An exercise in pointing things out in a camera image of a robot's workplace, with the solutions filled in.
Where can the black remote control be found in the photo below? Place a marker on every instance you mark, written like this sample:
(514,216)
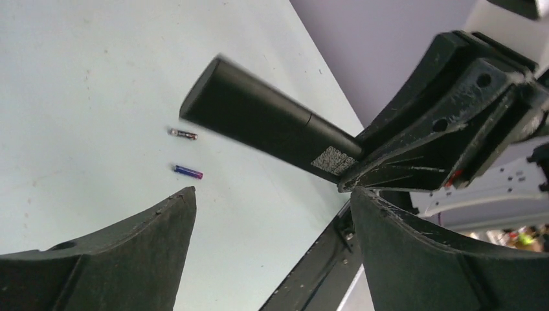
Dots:
(229,100)

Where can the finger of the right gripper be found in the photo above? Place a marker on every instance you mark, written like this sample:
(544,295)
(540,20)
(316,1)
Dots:
(448,56)
(455,141)

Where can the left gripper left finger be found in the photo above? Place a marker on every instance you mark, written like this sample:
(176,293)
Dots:
(134,264)

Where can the black silver battery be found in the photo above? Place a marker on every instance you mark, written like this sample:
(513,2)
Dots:
(181,133)

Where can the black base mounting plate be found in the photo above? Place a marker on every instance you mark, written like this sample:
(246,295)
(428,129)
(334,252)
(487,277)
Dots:
(321,278)

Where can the blue purple battery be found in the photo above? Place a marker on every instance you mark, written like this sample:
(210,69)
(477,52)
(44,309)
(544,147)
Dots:
(187,172)

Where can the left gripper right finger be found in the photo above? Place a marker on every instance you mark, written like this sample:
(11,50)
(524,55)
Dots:
(413,264)

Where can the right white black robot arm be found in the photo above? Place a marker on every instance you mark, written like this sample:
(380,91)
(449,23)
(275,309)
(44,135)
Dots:
(523,27)

